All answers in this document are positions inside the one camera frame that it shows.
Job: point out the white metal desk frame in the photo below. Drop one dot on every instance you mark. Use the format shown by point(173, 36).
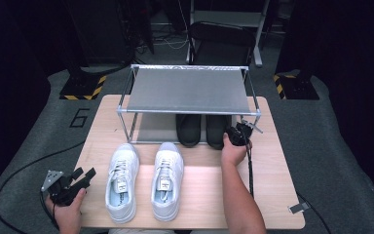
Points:
point(258, 39)

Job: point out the person's left hand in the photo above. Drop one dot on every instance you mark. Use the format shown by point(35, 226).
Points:
point(67, 217)

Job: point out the black chair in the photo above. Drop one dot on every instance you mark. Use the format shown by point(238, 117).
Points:
point(220, 32)

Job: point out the grey tape strip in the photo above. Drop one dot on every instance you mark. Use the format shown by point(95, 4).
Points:
point(298, 208)

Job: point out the yellow-black striped stand base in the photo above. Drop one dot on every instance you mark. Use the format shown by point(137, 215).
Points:
point(300, 87)
point(78, 87)

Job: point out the white sneaker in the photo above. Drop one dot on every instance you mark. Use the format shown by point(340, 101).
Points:
point(168, 157)
point(123, 159)

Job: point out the person's right hand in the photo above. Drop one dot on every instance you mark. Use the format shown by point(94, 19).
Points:
point(235, 154)

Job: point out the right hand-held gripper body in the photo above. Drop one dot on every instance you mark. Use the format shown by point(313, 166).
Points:
point(238, 135)

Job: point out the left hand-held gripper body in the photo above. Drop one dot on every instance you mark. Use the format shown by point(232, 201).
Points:
point(61, 191)

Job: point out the grey metal shoe rack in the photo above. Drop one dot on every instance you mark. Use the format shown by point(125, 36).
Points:
point(188, 91)

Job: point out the black flip-flop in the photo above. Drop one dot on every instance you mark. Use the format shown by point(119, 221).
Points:
point(216, 133)
point(188, 131)

